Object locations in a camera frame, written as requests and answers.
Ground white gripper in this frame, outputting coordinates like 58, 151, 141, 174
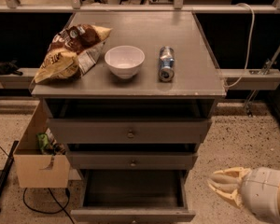
207, 167, 280, 224

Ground green snack packet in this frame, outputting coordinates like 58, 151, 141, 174
36, 133, 51, 154

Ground grey drawer cabinet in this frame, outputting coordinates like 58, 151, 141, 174
30, 10, 227, 173

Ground white bowl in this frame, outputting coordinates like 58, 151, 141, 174
105, 46, 146, 79

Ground yellow brown chip bag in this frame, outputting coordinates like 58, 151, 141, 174
34, 24, 112, 84

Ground black bar on floor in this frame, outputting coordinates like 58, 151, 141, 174
0, 140, 20, 217

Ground blue silver soda can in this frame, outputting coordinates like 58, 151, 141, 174
159, 46, 175, 82

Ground metal railing frame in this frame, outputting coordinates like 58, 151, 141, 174
0, 0, 280, 13

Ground grey bottom drawer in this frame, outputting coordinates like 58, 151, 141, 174
71, 170, 195, 224

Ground white hanging cable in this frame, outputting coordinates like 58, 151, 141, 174
222, 2, 256, 90

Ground grey top drawer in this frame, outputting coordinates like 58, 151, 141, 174
48, 119, 211, 144

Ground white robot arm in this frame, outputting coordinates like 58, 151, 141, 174
207, 167, 280, 224

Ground black object on ledge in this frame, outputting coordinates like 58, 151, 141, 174
0, 60, 23, 76

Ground cardboard box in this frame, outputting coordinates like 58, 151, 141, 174
13, 103, 70, 188

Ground black floor cable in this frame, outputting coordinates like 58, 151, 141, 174
22, 187, 76, 224

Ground grey middle drawer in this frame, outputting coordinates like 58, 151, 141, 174
66, 144, 197, 170

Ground grey drawer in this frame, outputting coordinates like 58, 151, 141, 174
66, 144, 197, 170
48, 119, 211, 144
71, 170, 195, 224

